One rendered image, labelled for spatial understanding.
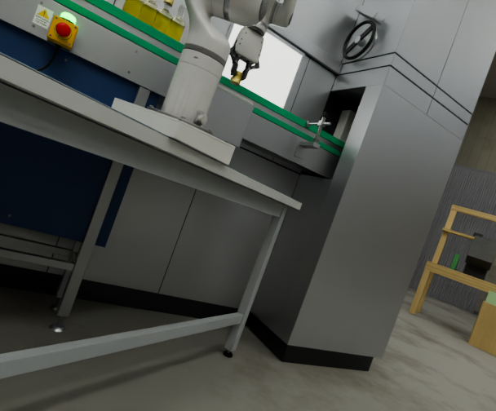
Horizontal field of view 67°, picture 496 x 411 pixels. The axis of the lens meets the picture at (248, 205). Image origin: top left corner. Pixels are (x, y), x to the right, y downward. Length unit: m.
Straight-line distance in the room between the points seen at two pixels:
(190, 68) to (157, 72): 0.44
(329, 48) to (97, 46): 1.27
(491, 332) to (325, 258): 3.66
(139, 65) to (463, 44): 1.69
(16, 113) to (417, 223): 1.95
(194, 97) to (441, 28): 1.55
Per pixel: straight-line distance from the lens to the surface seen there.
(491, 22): 2.62
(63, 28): 1.32
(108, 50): 1.43
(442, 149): 2.31
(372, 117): 1.89
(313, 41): 2.17
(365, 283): 2.06
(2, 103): 0.74
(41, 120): 0.77
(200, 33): 1.05
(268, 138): 1.73
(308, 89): 2.12
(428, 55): 2.19
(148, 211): 1.77
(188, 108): 1.01
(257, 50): 1.46
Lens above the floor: 0.67
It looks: level
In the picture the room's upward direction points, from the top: 20 degrees clockwise
